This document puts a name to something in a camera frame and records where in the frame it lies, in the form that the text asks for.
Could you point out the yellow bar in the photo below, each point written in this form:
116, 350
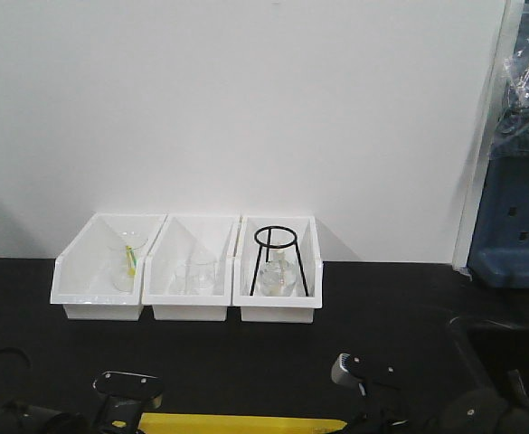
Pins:
209, 423

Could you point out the glass flask with yellow tag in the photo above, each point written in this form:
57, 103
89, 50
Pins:
125, 253

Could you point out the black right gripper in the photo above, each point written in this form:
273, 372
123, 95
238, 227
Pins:
382, 408

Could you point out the white bin left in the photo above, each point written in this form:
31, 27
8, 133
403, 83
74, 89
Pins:
81, 283

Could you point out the glass flask in right bin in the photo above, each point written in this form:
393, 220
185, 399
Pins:
277, 277

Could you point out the white bin right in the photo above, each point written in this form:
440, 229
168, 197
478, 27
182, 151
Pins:
291, 310

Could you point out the glass beaker in middle bin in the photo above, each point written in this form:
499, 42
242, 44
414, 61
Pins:
194, 278

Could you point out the white bin middle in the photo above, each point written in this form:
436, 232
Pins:
185, 238

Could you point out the black wire tripod stand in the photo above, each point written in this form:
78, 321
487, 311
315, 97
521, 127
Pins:
277, 237

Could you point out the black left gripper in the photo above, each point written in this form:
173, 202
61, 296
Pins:
125, 398

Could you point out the grey pegboard drying rack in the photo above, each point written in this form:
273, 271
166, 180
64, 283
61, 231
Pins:
499, 251

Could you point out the white bin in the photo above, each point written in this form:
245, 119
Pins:
291, 310
185, 238
81, 283

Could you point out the black sink basin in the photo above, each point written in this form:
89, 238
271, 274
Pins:
496, 353

